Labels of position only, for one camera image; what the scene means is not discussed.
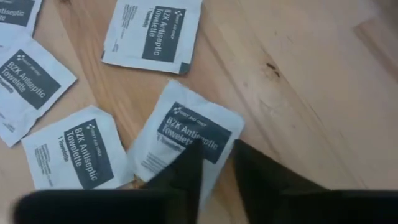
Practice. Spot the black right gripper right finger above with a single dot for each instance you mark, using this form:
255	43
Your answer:
264	174

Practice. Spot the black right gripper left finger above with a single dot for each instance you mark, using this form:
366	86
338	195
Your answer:
183	171

